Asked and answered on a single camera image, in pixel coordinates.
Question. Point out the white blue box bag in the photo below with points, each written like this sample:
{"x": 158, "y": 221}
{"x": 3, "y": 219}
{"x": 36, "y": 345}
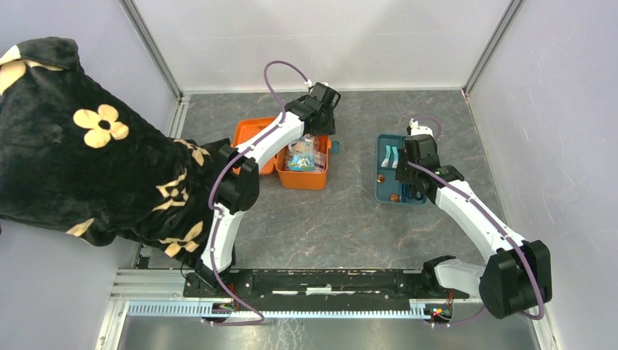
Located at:
{"x": 320, "y": 162}

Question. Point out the orange medicine kit box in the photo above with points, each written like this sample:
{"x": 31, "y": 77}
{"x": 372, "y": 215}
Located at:
{"x": 299, "y": 180}

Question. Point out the black handled scissors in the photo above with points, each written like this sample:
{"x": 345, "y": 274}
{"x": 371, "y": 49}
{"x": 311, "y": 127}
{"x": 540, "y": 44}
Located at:
{"x": 411, "y": 193}

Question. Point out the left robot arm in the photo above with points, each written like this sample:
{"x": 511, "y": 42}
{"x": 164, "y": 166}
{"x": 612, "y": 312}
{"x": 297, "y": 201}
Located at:
{"x": 236, "y": 187}

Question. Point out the black floral blanket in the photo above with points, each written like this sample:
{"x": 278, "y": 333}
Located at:
{"x": 78, "y": 160}

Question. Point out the teal divided tray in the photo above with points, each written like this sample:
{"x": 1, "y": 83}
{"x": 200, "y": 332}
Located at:
{"x": 390, "y": 186}

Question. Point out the blue cotton pad packet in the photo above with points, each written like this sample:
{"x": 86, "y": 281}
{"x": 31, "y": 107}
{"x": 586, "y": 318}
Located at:
{"x": 300, "y": 154}

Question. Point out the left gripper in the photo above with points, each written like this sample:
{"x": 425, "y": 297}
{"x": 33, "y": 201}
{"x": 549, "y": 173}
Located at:
{"x": 330, "y": 129}

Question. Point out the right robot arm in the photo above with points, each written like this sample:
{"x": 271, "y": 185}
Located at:
{"x": 516, "y": 276}

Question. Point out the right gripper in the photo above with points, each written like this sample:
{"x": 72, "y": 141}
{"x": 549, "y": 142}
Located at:
{"x": 400, "y": 175}

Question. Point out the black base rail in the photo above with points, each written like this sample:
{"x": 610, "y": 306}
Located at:
{"x": 333, "y": 290}

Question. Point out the teal white tube packet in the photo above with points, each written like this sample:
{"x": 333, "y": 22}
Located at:
{"x": 394, "y": 157}

